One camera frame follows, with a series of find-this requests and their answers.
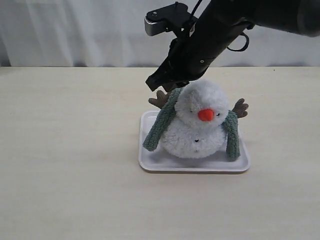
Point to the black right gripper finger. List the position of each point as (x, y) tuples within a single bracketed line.
[(162, 77), (170, 85)]

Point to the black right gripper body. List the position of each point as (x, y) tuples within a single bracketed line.
[(191, 64)]

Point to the white plush snowman toy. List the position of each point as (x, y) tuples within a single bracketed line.
[(200, 125)]

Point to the green fleece scarf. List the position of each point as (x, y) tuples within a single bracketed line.
[(162, 120)]

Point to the white plastic tray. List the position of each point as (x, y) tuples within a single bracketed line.
[(160, 161)]

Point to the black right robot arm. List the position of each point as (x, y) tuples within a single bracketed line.
[(200, 40)]

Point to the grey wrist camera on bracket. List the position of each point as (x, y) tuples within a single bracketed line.
[(171, 18)]

